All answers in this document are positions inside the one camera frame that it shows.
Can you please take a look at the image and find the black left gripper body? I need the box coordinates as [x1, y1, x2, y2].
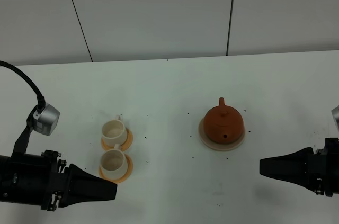
[1, 150, 67, 211]

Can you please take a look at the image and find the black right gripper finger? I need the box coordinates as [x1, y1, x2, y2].
[259, 147, 314, 190]

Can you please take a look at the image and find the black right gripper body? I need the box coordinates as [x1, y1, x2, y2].
[308, 138, 338, 197]

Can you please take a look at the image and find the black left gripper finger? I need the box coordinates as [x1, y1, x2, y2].
[59, 164, 117, 208]

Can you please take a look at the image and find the brown clay teapot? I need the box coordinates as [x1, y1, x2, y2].
[203, 97, 244, 145]

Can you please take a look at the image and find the beige round teapot coaster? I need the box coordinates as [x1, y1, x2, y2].
[198, 118, 246, 151]

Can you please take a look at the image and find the near white teacup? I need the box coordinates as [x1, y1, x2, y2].
[100, 144, 128, 180]

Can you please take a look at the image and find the white teacup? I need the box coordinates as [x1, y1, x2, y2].
[101, 115, 128, 147]
[100, 144, 128, 180]

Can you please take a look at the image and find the near orange saucer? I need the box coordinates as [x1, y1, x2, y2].
[98, 155, 133, 184]

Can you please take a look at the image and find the orange saucer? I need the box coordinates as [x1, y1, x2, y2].
[98, 155, 133, 184]
[101, 128, 133, 151]

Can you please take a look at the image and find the far white teacup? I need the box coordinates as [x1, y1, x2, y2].
[101, 115, 128, 147]

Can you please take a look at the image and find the far orange saucer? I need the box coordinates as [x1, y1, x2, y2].
[101, 128, 133, 151]

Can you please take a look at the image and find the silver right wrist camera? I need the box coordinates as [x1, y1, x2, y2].
[331, 106, 339, 130]

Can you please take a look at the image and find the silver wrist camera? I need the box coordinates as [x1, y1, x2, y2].
[331, 106, 339, 130]
[32, 103, 60, 136]

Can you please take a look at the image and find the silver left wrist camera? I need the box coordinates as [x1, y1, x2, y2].
[32, 103, 60, 136]

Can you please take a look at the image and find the black left camera cable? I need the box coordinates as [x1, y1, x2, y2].
[0, 60, 46, 115]

